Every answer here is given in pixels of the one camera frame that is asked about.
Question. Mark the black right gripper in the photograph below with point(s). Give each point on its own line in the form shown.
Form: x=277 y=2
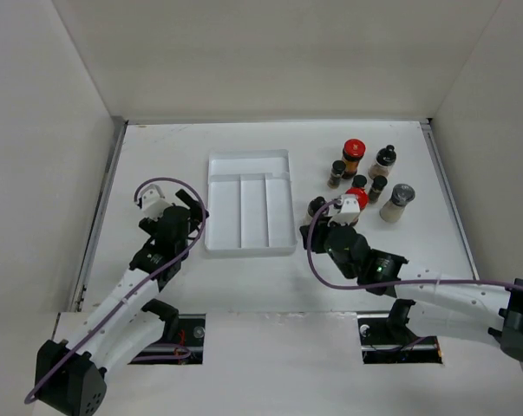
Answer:
x=320 y=229

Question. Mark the white divided organizer tray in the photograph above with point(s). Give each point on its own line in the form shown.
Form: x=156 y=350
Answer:
x=250 y=204

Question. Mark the black knob pepper grinder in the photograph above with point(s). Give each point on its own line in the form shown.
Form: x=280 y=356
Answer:
x=383 y=163

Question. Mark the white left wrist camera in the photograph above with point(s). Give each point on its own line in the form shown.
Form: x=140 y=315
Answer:
x=151 y=201

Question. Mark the small black cap spice bottle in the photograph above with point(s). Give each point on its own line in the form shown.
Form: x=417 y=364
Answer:
x=336 y=173

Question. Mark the red lid dark sauce jar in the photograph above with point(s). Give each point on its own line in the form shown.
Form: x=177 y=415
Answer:
x=362 y=199

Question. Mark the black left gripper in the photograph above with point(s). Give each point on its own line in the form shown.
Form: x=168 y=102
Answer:
x=196 y=211

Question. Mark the clear cap salt grinder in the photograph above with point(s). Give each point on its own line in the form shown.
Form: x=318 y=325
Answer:
x=401 y=196

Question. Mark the black knob cream grinder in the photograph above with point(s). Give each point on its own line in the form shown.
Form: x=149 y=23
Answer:
x=312 y=208

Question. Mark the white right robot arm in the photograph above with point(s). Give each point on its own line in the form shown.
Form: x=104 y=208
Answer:
x=427 y=302

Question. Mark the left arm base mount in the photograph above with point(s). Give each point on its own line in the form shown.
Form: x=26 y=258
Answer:
x=183 y=344

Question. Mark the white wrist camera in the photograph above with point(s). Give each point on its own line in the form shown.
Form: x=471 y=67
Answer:
x=347 y=209
x=151 y=201

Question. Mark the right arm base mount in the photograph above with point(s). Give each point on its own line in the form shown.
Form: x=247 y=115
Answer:
x=380 y=344

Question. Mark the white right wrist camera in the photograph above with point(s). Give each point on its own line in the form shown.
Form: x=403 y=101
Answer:
x=347 y=209

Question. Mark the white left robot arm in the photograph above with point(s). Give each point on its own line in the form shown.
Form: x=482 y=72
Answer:
x=72 y=374

